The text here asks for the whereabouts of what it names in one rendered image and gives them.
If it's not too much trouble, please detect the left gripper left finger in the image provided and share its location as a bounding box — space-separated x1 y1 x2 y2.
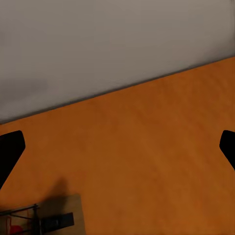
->
0 130 25 189

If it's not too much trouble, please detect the mousetrap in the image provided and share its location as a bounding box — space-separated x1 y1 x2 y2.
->
0 193 86 235

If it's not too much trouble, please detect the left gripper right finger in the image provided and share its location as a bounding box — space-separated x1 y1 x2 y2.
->
219 130 235 170

